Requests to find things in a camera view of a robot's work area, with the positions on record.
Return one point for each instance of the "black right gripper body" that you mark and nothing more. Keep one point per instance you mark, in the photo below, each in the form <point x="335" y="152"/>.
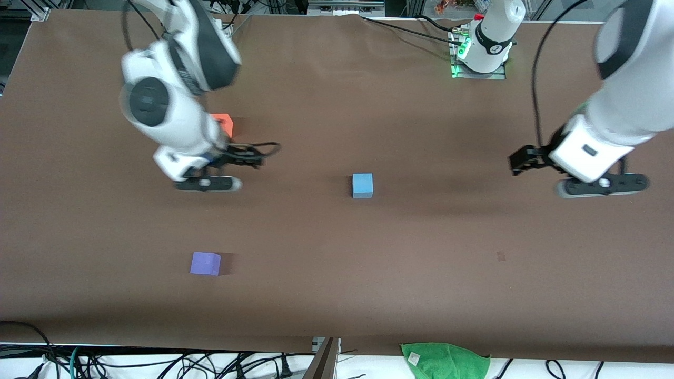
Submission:
<point x="235" y="156"/>

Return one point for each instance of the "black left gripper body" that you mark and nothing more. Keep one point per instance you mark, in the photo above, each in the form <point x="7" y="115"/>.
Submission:
<point x="533" y="158"/>

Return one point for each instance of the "light blue foam block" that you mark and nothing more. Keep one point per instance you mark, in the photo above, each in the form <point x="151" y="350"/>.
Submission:
<point x="362" y="185"/>

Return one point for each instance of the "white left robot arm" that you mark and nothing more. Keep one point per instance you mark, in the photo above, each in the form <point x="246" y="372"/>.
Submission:
<point x="621" y="105"/>

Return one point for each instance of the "orange foam block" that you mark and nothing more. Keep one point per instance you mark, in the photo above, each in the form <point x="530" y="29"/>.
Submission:
<point x="226" y="123"/>

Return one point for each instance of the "purple foam block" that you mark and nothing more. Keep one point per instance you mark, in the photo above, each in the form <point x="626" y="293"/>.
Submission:
<point x="204" y="263"/>

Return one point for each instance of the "brown table cover sheet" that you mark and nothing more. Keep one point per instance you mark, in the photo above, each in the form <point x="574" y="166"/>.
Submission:
<point x="337" y="237"/>

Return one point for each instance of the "green cloth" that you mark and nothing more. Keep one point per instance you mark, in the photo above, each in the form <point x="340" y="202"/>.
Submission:
<point x="447" y="363"/>

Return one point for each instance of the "black power plug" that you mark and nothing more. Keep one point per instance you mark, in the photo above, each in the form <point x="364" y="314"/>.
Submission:
<point x="285" y="369"/>

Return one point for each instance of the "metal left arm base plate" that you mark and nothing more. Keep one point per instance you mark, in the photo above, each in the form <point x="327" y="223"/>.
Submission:
<point x="495" y="76"/>

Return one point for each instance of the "grey aluminium frame post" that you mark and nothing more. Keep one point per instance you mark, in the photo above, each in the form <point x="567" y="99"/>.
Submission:
<point x="324" y="363"/>

